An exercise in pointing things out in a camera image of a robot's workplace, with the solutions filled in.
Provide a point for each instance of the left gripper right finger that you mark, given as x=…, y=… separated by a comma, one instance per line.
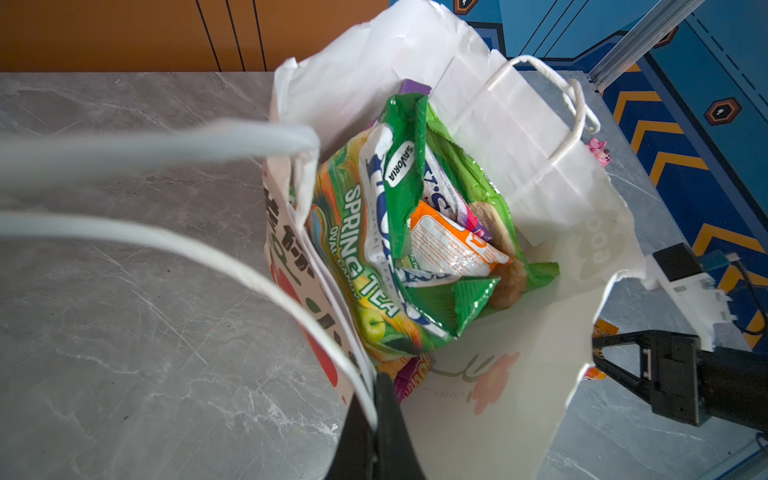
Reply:
x=395, y=458

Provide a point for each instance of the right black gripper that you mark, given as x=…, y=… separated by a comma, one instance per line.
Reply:
x=667, y=379

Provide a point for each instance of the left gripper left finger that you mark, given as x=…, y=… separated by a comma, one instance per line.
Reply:
x=354, y=456

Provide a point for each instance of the purple grape candy bag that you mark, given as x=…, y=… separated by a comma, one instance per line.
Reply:
x=411, y=375

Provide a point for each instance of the long orange snack packet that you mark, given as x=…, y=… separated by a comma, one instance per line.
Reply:
x=440, y=245

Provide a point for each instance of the green yellow snack bag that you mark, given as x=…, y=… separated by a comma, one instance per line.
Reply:
x=359, y=222

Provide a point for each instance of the green Lays chips bag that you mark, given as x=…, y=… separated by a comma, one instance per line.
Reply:
x=518, y=277

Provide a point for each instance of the Fox's berries candy bag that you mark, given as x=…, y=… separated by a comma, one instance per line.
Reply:
x=441, y=194

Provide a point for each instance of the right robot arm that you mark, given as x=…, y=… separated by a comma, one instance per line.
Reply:
x=733, y=387

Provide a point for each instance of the pink toy keychain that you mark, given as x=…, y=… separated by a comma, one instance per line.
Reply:
x=600, y=151

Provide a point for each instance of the right aluminium corner post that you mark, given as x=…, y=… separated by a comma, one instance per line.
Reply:
x=660, y=20

